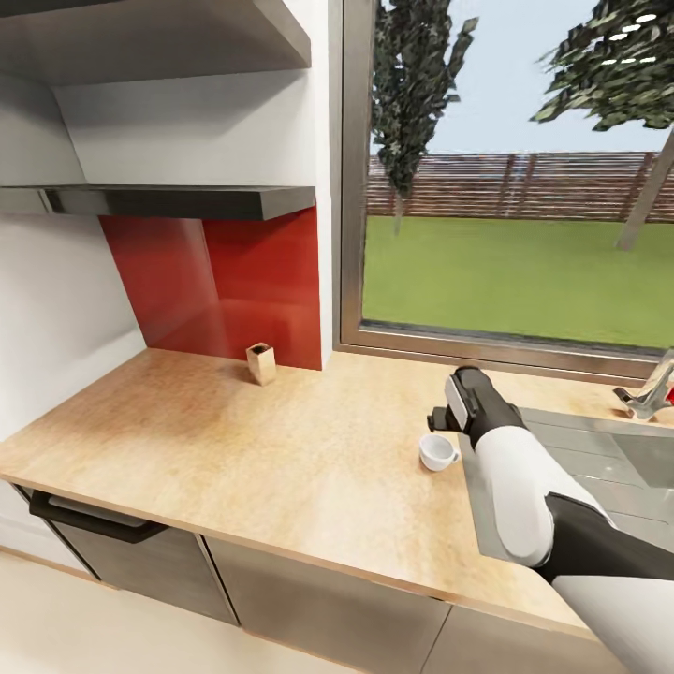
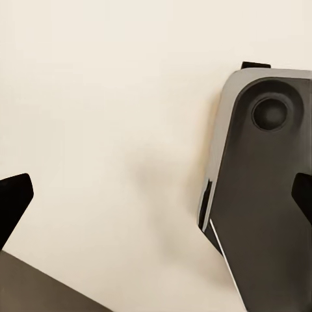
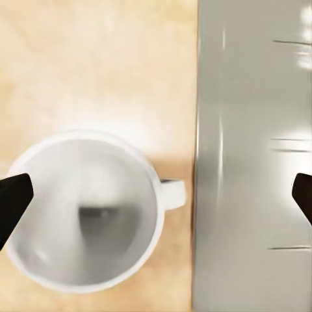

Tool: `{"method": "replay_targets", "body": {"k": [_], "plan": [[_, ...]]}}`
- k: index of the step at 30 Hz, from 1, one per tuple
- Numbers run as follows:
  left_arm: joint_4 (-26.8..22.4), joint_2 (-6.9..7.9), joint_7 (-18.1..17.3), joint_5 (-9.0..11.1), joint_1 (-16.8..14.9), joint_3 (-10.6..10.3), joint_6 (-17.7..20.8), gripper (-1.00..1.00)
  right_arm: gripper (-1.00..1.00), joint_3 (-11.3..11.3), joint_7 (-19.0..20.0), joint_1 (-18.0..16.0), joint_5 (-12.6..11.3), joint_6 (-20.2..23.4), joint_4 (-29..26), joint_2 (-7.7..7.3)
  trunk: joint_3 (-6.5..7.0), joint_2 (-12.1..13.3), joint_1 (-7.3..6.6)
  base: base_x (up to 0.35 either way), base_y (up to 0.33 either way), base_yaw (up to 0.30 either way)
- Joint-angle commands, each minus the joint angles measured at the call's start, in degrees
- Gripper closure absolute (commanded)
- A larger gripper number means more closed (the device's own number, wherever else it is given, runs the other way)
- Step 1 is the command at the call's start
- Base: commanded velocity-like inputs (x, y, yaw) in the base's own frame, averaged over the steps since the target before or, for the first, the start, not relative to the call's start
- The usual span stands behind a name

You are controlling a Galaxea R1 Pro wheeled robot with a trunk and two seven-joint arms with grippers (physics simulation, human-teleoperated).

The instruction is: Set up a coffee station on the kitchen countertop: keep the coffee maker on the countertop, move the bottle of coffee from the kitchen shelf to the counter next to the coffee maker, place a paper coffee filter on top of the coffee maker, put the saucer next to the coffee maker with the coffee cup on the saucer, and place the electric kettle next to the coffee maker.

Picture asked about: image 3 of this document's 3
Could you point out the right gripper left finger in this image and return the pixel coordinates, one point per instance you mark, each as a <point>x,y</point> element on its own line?
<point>16,193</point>

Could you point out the coffee cup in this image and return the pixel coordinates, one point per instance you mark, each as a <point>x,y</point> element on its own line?
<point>97,213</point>

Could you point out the drop in sink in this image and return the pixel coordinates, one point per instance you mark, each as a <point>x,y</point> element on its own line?
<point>251,242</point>

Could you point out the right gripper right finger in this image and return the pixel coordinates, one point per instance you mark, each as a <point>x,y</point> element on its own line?
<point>302,193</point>

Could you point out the countertop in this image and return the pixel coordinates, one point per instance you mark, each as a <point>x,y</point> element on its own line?
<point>126,67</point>

